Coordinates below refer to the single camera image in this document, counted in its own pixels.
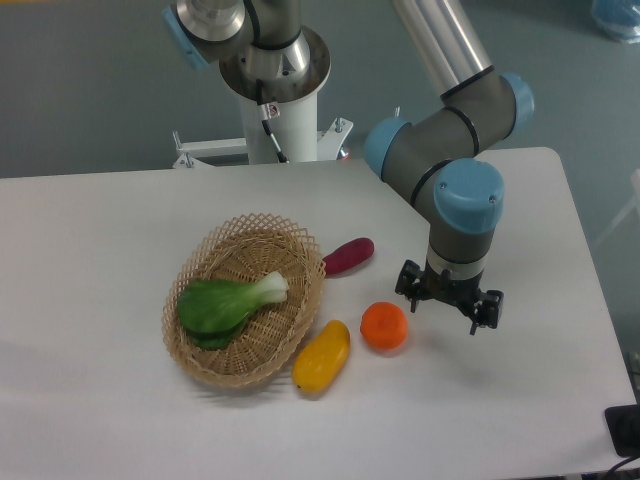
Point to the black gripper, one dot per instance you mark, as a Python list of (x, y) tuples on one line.
[(483, 308)]

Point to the orange fruit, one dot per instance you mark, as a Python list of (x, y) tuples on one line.
[(384, 326)]

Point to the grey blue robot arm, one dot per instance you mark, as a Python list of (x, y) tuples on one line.
[(433, 165)]

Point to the purple sweet potato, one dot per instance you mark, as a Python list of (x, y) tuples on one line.
[(348, 256)]

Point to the yellow mango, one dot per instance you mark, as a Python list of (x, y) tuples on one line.
[(322, 359)]

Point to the woven wicker basket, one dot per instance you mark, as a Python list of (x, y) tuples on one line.
[(246, 249)]

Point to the black device at edge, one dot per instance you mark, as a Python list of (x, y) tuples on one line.
[(623, 426)]

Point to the green bok choy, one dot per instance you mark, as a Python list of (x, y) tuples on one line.
[(214, 312)]

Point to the blue object top right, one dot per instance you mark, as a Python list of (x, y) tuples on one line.
[(618, 19)]

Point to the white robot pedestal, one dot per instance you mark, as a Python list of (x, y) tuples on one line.
[(277, 92)]

